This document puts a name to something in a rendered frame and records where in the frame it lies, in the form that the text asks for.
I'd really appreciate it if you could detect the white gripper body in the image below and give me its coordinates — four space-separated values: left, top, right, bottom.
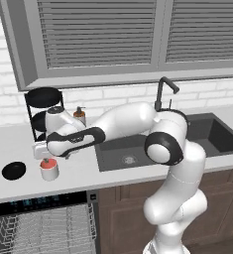
33 140 57 161

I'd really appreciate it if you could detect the black sink tap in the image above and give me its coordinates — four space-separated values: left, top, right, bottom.
154 76 180 112

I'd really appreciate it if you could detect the black bowl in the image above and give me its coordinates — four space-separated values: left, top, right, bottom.
1 161 27 182

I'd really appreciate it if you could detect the amber soap dispenser bottle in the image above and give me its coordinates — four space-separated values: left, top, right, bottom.
72 106 87 127

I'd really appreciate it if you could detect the black dishwasher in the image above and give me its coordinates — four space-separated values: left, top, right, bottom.
0 190 101 254

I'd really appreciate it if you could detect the white cup with red inside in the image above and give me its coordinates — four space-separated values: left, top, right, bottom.
39 158 59 183

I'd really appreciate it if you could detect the grey window frame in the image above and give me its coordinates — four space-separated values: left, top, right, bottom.
0 0 233 92

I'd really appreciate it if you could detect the brown cupboard door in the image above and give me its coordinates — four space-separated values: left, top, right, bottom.
181 168 233 247
98 180 171 254

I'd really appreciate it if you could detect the black plate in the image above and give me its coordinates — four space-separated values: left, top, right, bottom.
31 111 50 132
25 87 63 109
36 131 49 142

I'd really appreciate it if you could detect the grey wire dishwasher rack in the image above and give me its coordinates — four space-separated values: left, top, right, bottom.
0 202 98 254

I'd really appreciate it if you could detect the grey window blind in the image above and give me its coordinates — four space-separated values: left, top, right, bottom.
37 0 158 69
165 0 233 64

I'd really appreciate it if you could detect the black wire plate stand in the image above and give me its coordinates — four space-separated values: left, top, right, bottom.
24 86 65 143

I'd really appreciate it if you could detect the dark grey sink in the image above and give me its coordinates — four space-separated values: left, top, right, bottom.
94 112 233 173

